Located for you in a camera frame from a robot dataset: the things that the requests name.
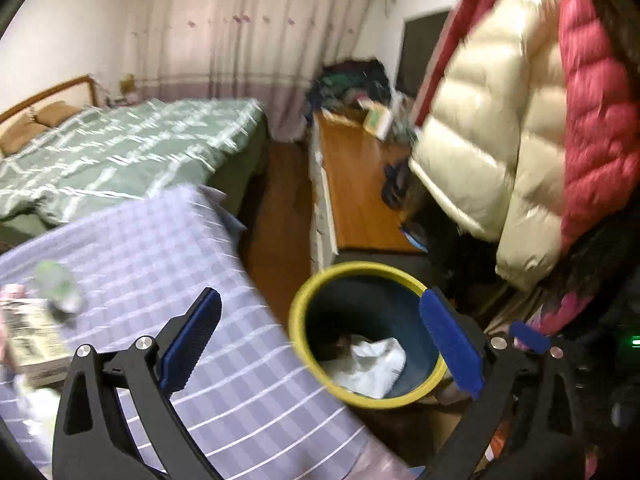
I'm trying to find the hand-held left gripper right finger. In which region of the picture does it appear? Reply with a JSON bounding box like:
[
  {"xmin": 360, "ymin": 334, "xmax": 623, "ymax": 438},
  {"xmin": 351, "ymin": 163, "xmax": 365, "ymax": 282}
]
[{"xmin": 419, "ymin": 287, "xmax": 586, "ymax": 480}]

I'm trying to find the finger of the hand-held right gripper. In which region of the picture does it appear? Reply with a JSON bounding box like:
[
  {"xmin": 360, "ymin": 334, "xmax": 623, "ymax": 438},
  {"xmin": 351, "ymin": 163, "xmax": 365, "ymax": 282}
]
[{"xmin": 509, "ymin": 321, "xmax": 552, "ymax": 354}]

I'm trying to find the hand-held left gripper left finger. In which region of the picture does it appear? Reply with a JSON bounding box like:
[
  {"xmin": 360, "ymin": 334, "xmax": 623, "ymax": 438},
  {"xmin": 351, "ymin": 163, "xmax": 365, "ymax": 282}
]
[{"xmin": 52, "ymin": 287, "xmax": 223, "ymax": 480}]

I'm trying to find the white paper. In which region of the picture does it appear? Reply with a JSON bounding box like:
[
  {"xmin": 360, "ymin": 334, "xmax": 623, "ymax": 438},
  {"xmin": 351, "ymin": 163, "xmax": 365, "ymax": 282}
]
[{"xmin": 320, "ymin": 337, "xmax": 407, "ymax": 400}]

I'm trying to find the yellow rimmed dark bin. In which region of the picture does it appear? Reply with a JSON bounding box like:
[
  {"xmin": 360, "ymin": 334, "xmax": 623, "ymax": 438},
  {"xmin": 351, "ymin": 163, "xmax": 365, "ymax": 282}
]
[{"xmin": 289, "ymin": 261, "xmax": 451, "ymax": 411}]

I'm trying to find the pink floral garment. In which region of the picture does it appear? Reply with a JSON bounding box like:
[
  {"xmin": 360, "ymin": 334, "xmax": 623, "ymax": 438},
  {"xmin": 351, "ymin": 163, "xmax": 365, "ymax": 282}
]
[{"xmin": 535, "ymin": 290, "xmax": 601, "ymax": 336}]

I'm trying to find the checked purple tablecloth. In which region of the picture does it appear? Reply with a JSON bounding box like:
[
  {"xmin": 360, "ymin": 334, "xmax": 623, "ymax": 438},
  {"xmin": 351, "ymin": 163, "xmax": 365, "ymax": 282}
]
[{"xmin": 0, "ymin": 185, "xmax": 416, "ymax": 480}]

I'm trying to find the clear green plastic container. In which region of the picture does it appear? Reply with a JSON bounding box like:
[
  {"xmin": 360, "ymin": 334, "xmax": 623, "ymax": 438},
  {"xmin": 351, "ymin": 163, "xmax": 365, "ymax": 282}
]
[{"xmin": 34, "ymin": 260, "xmax": 83, "ymax": 318}]

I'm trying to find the printed carton box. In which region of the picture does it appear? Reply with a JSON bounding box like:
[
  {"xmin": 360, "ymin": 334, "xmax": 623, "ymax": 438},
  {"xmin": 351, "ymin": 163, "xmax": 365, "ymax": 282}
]
[{"xmin": 0, "ymin": 299, "xmax": 71, "ymax": 388}]

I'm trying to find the dark blue cloth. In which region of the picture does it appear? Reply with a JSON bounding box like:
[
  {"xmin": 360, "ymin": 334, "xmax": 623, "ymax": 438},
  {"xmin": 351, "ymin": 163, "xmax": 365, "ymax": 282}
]
[{"xmin": 382, "ymin": 160, "xmax": 418, "ymax": 208}]

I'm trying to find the wooden desk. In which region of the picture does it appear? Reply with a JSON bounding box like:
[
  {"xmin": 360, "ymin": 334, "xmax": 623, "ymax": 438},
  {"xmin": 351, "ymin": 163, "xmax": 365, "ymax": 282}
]
[{"xmin": 307, "ymin": 110, "xmax": 431, "ymax": 273}]

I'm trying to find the green checked duvet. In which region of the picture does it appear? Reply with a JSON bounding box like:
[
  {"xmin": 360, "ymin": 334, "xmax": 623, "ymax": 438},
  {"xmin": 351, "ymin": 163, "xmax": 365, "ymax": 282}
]
[{"xmin": 0, "ymin": 97, "xmax": 268, "ymax": 233}]

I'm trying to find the cream puffer jacket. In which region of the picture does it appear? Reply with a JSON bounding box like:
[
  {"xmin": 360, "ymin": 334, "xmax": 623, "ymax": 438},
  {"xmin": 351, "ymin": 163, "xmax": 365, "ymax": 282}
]
[{"xmin": 409, "ymin": 0, "xmax": 568, "ymax": 293}]

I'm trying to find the small pale box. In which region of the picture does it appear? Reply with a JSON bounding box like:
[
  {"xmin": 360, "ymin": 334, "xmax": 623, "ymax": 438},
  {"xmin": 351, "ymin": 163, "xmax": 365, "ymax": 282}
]
[{"xmin": 362, "ymin": 102, "xmax": 393, "ymax": 138}]

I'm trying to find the red puffer jacket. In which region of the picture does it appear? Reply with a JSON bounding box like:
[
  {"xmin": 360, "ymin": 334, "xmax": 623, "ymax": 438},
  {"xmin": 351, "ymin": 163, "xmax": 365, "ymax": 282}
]
[{"xmin": 412, "ymin": 0, "xmax": 640, "ymax": 256}]

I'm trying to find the brown pillow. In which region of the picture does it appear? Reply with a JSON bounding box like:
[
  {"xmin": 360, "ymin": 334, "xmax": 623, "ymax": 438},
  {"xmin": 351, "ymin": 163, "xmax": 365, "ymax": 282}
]
[
  {"xmin": 35, "ymin": 101, "xmax": 83, "ymax": 128},
  {"xmin": 0, "ymin": 122, "xmax": 46, "ymax": 156}
]

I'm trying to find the pile of mixed clothes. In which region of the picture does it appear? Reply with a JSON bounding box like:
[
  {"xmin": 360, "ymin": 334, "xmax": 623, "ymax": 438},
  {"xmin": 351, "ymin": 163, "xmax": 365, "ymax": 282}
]
[{"xmin": 306, "ymin": 58, "xmax": 418, "ymax": 141}]

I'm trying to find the wooden bed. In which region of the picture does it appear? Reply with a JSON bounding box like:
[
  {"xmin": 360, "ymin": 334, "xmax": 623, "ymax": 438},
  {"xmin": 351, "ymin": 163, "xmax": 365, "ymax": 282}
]
[{"xmin": 0, "ymin": 75, "xmax": 271, "ymax": 241}]

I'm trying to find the black television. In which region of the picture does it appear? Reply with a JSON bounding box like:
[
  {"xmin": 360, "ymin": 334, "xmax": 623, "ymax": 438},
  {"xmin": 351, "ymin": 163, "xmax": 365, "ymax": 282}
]
[{"xmin": 395, "ymin": 8, "xmax": 453, "ymax": 101}]

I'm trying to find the pink white curtain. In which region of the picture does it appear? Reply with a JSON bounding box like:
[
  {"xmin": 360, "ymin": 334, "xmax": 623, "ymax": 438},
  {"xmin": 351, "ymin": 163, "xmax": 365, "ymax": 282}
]
[{"xmin": 122, "ymin": 0, "xmax": 378, "ymax": 143}]

